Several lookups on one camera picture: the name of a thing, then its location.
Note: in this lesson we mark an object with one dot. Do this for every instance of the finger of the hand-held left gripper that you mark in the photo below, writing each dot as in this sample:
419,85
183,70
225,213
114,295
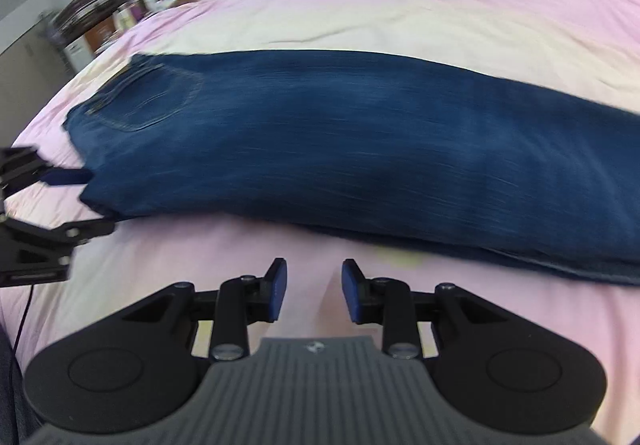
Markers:
60,232
65,176

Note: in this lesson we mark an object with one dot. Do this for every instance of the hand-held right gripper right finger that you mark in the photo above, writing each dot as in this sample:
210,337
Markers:
352,295

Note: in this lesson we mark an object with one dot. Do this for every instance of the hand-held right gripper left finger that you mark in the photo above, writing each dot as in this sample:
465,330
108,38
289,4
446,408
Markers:
277,292

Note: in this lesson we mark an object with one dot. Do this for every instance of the blue denim pants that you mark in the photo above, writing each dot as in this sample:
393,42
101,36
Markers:
325,150

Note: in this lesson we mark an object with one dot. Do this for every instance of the grey cabinet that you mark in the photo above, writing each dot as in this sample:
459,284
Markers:
30,60

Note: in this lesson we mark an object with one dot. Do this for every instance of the brown box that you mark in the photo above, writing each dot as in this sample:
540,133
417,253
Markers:
102,35

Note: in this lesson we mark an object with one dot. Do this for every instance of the person's blue trouser leg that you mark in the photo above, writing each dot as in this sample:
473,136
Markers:
12,390

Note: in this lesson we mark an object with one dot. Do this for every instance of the cluttered bedside shelf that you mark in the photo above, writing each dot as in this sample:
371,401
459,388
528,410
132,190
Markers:
90,5

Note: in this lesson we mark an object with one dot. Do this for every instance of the pink and cream bed sheet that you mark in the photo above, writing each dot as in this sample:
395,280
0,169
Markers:
400,0

